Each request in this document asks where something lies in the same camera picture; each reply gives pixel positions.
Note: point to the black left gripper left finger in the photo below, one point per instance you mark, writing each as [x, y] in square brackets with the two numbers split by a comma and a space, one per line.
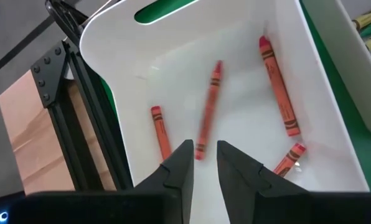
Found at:
[179, 174]

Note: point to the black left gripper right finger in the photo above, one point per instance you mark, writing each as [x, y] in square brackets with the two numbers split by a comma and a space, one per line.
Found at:
[238, 180]

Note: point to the red crayon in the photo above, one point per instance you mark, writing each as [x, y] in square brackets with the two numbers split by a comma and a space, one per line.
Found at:
[289, 158]
[208, 109]
[279, 90]
[160, 130]

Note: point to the white plastic bin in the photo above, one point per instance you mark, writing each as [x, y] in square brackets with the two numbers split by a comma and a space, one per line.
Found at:
[244, 124]

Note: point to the light grey plastic bin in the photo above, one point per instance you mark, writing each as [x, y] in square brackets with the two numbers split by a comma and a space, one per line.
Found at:
[338, 62]

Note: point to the black aluminium table frame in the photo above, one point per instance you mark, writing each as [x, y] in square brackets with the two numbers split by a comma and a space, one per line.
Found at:
[48, 77]

